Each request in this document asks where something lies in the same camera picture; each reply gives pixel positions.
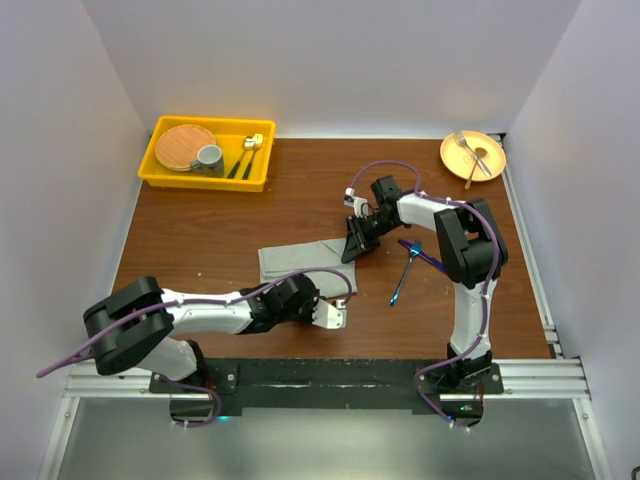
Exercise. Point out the grey cloth napkin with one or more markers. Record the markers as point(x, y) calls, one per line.
point(275, 262)

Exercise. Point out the silver fork on plate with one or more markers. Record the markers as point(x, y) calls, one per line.
point(462, 142)

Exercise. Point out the gold spoon black handle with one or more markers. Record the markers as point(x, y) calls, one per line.
point(248, 144)

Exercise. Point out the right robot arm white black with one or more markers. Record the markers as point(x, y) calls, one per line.
point(472, 253)

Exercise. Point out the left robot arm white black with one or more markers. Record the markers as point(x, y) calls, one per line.
point(132, 328)

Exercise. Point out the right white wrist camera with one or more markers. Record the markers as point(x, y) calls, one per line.
point(360, 205)

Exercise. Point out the yellow plastic bin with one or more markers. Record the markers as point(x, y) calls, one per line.
point(229, 134)

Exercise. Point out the grey ceramic mug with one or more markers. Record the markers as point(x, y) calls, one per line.
point(209, 160)

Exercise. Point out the tan round plate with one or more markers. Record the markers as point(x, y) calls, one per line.
point(458, 162)

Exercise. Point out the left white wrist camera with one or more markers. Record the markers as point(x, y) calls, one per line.
point(330, 315)

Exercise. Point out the round wooden plate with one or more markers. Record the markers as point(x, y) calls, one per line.
point(178, 147)

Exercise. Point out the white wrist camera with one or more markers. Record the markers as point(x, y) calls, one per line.
point(360, 205)
point(330, 315)

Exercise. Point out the blue metallic fork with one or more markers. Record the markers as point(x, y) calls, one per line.
point(414, 251)

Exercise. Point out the blue metallic knife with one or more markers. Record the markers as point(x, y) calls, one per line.
point(429, 259)

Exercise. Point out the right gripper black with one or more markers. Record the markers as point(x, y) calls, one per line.
point(357, 240)

